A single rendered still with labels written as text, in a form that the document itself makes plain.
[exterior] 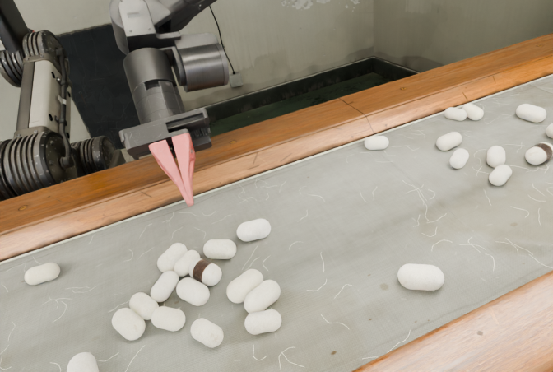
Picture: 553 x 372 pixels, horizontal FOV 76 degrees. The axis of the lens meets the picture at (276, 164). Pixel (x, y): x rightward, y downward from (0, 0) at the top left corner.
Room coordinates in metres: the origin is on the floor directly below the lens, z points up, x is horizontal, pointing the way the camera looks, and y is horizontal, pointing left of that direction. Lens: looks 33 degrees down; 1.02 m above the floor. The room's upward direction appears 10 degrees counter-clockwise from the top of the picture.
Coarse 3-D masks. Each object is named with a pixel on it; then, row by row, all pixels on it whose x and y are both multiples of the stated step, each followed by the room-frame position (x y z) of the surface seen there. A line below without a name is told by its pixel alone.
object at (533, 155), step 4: (548, 144) 0.35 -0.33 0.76; (532, 148) 0.34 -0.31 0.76; (536, 148) 0.34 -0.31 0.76; (540, 148) 0.34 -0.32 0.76; (552, 148) 0.34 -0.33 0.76; (528, 152) 0.34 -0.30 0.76; (532, 152) 0.34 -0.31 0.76; (536, 152) 0.34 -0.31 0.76; (540, 152) 0.34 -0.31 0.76; (544, 152) 0.34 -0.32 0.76; (528, 156) 0.34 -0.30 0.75; (532, 156) 0.34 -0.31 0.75; (536, 156) 0.33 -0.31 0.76; (540, 156) 0.33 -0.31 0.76; (544, 156) 0.33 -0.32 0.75; (528, 160) 0.34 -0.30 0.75; (532, 160) 0.34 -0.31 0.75; (536, 160) 0.33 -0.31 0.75; (540, 160) 0.33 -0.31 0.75; (544, 160) 0.33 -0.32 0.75; (532, 164) 0.34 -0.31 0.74; (536, 164) 0.33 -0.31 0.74
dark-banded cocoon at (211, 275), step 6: (198, 258) 0.26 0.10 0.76; (192, 264) 0.26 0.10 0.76; (210, 264) 0.25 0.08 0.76; (192, 270) 0.25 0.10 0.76; (204, 270) 0.25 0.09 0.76; (210, 270) 0.24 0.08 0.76; (216, 270) 0.25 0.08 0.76; (192, 276) 0.25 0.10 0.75; (204, 276) 0.24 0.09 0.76; (210, 276) 0.24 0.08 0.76; (216, 276) 0.24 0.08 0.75; (204, 282) 0.24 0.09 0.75; (210, 282) 0.24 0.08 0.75; (216, 282) 0.24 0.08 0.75
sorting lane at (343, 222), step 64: (448, 128) 0.46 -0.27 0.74; (512, 128) 0.43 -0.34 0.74; (256, 192) 0.39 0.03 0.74; (320, 192) 0.36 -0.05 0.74; (384, 192) 0.34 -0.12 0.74; (448, 192) 0.32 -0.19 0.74; (512, 192) 0.30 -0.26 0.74; (64, 256) 0.33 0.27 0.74; (128, 256) 0.31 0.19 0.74; (256, 256) 0.27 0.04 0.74; (320, 256) 0.26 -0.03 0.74; (384, 256) 0.24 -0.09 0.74; (448, 256) 0.23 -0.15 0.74; (512, 256) 0.21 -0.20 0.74; (0, 320) 0.25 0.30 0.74; (64, 320) 0.23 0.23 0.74; (192, 320) 0.21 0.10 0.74; (320, 320) 0.19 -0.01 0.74; (384, 320) 0.17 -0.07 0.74; (448, 320) 0.16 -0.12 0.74
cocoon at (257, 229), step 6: (246, 222) 0.30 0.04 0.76; (252, 222) 0.30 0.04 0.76; (258, 222) 0.30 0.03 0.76; (264, 222) 0.30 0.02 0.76; (240, 228) 0.30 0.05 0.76; (246, 228) 0.30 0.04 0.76; (252, 228) 0.29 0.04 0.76; (258, 228) 0.29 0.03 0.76; (264, 228) 0.29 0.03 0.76; (270, 228) 0.30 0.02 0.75; (240, 234) 0.29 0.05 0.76; (246, 234) 0.29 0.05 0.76; (252, 234) 0.29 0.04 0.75; (258, 234) 0.29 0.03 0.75; (264, 234) 0.29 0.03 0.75; (246, 240) 0.29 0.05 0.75
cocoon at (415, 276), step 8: (408, 264) 0.21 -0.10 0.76; (416, 264) 0.21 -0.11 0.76; (424, 264) 0.21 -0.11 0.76; (400, 272) 0.21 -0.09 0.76; (408, 272) 0.20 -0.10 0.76; (416, 272) 0.20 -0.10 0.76; (424, 272) 0.20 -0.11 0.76; (432, 272) 0.20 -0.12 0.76; (440, 272) 0.20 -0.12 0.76; (400, 280) 0.20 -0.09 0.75; (408, 280) 0.20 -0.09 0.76; (416, 280) 0.19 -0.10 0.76; (424, 280) 0.19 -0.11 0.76; (432, 280) 0.19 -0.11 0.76; (440, 280) 0.19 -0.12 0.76; (408, 288) 0.20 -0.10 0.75; (416, 288) 0.19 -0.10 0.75; (424, 288) 0.19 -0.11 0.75; (432, 288) 0.19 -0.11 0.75
